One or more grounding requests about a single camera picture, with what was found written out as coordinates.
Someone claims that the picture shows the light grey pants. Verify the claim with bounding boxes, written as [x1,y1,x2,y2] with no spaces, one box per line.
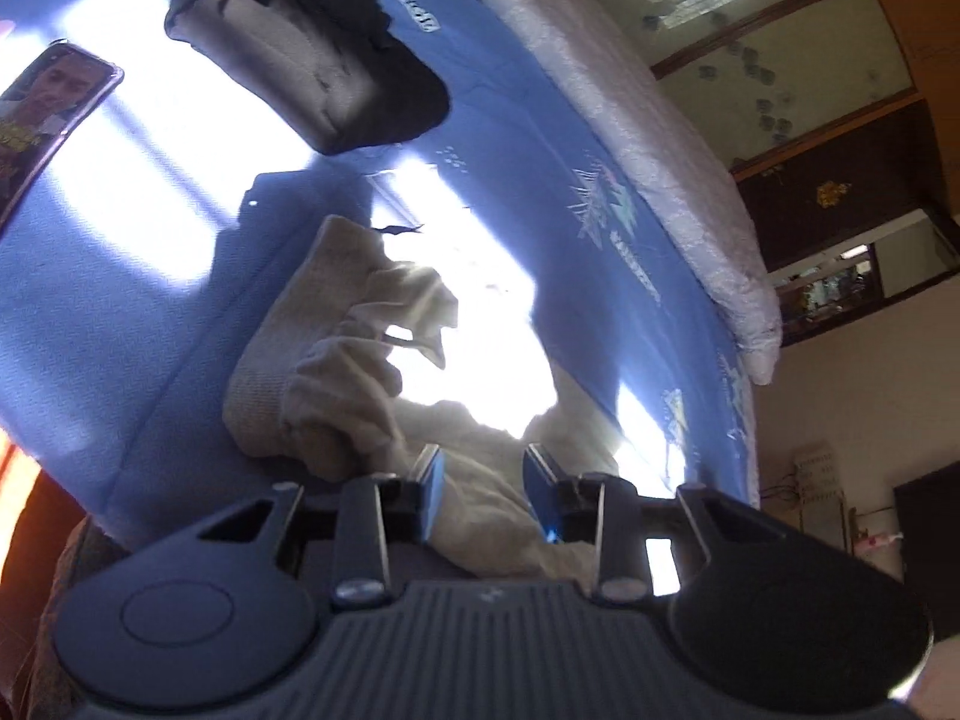
[223,216,623,589]

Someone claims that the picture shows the blue patterned bed sheet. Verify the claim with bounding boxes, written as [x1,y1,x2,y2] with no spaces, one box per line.
[2,0,757,544]

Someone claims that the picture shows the dark wooden door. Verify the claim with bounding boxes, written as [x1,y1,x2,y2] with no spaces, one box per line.
[739,101,949,271]

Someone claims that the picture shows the white lavender quilt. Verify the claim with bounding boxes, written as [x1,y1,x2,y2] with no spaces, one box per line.
[482,0,782,385]

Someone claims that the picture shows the dark grey black garment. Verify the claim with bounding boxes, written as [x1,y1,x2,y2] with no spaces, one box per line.
[164,0,451,156]

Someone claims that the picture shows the frosted glass wardrobe doors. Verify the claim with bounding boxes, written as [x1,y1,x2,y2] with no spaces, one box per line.
[594,0,913,169]

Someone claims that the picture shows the smartphone with pink case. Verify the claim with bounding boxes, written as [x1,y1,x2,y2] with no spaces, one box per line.
[0,39,124,227]

